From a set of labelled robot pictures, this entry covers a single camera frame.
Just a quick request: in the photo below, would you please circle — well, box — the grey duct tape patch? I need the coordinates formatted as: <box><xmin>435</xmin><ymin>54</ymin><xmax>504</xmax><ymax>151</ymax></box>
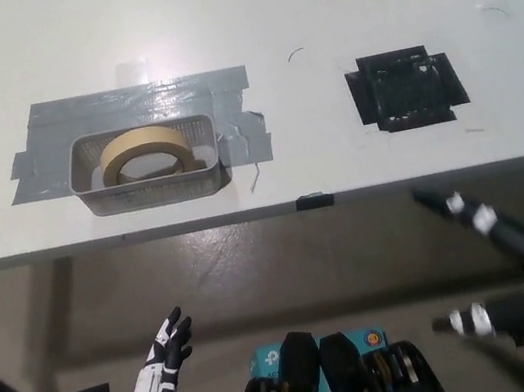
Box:
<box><xmin>0</xmin><ymin>62</ymin><xmax>277</xmax><ymax>208</ymax></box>

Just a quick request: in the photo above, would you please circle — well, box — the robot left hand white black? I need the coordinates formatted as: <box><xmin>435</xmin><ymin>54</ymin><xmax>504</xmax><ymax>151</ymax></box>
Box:
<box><xmin>134</xmin><ymin>303</ymin><xmax>202</xmax><ymax>381</ymax></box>

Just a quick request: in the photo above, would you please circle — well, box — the beige masking tape roll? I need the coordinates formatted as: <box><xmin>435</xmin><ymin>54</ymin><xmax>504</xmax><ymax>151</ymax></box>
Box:
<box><xmin>94</xmin><ymin>120</ymin><xmax>198</xmax><ymax>188</ymax></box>

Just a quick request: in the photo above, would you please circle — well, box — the teal box on robot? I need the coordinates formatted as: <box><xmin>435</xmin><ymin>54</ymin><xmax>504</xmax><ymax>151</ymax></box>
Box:
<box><xmin>244</xmin><ymin>323</ymin><xmax>400</xmax><ymax>392</ymax></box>

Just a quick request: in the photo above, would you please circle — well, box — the black tape patch square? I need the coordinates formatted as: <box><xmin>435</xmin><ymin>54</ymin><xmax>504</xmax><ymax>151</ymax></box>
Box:
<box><xmin>341</xmin><ymin>37</ymin><xmax>474</xmax><ymax>141</ymax></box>

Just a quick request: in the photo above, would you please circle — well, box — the small grey mesh container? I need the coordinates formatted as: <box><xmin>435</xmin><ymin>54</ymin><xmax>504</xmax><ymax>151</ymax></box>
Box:
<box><xmin>60</xmin><ymin>111</ymin><xmax>229</xmax><ymax>224</ymax></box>

